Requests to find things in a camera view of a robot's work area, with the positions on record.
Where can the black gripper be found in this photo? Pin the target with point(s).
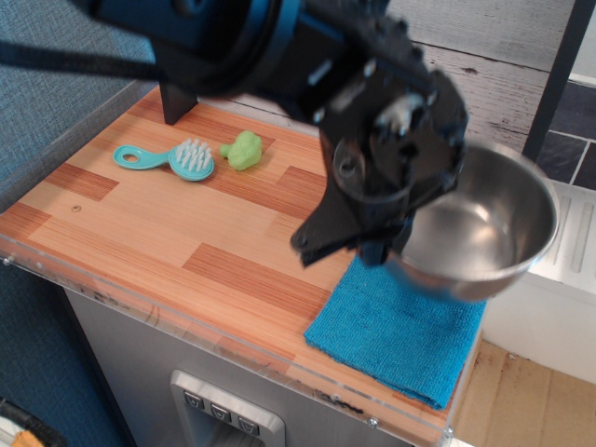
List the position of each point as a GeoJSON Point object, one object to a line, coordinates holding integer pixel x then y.
{"type": "Point", "coordinates": [375, 185]}

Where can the stainless steel bowl pan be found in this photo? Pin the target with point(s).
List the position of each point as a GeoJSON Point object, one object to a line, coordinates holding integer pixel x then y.
{"type": "Point", "coordinates": [472, 243]}

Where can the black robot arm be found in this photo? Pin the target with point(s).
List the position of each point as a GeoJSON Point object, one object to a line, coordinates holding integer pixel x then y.
{"type": "Point", "coordinates": [391, 130]}

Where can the blue folded cloth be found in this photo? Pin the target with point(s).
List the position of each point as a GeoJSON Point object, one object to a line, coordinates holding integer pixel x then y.
{"type": "Point", "coordinates": [403, 339]}

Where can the clear acrylic edge guard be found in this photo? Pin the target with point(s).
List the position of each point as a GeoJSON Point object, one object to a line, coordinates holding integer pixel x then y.
{"type": "Point", "coordinates": [70, 278]}

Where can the green toy broccoli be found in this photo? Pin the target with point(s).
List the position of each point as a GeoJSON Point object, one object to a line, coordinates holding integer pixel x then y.
{"type": "Point", "coordinates": [244, 152]}

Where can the white toy sink drainboard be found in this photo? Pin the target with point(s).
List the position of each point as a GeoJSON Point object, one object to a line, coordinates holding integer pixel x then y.
{"type": "Point", "coordinates": [548, 316]}

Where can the teal scrub brush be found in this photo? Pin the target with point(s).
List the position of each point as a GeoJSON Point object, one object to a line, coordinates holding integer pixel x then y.
{"type": "Point", "coordinates": [190, 160]}

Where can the silver dispenser button panel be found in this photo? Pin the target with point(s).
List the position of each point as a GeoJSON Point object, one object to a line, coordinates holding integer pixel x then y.
{"type": "Point", "coordinates": [212, 416]}

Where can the grey toy fridge cabinet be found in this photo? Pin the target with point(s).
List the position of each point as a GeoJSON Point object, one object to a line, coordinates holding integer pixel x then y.
{"type": "Point", "coordinates": [137, 360]}

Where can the dark right shelf post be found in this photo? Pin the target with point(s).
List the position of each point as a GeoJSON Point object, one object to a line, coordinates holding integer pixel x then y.
{"type": "Point", "coordinates": [565, 58]}

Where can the dark shelf post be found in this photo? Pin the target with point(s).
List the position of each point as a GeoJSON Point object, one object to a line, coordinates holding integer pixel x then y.
{"type": "Point", "coordinates": [176, 102]}
{"type": "Point", "coordinates": [565, 58]}

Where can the dark left shelf post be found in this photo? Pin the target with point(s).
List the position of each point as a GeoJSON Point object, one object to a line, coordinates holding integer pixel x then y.
{"type": "Point", "coordinates": [176, 102]}

